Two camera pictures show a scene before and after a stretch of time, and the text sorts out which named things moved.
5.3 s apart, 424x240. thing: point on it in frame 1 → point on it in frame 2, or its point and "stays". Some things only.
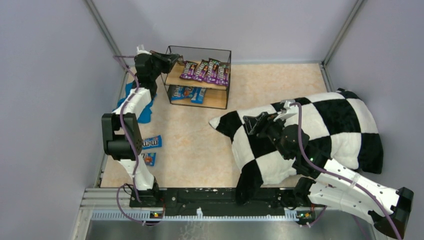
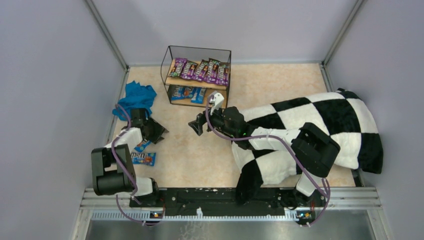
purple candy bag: x=200 y=73 stays
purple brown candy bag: x=212 y=69 stays
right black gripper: x=259 y=124 → x=203 y=120
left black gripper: x=168 y=60 → x=152 y=129
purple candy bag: x=189 y=70 stays
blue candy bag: x=149 y=159 stays
